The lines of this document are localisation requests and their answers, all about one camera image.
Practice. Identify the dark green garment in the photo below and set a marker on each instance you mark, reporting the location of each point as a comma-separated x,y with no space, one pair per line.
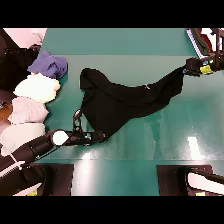
199,37

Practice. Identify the cream garment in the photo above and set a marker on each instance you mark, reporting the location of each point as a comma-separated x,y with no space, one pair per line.
36,87

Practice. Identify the pale pink garment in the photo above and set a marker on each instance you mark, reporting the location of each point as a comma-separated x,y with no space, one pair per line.
28,110

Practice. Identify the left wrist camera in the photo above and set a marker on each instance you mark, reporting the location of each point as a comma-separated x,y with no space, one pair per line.
77,119

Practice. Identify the purple garment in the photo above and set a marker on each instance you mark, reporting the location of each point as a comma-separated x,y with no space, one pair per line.
50,65

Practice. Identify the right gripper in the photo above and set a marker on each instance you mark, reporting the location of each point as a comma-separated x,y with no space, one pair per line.
193,66

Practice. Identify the white folded garment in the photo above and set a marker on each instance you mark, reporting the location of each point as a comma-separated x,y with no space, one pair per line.
195,43

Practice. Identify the red garment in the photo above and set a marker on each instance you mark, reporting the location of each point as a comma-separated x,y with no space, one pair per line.
210,40

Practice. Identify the black shirt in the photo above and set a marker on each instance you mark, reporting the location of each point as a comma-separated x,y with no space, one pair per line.
110,103

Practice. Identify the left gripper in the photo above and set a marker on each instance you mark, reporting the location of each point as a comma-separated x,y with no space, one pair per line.
87,137

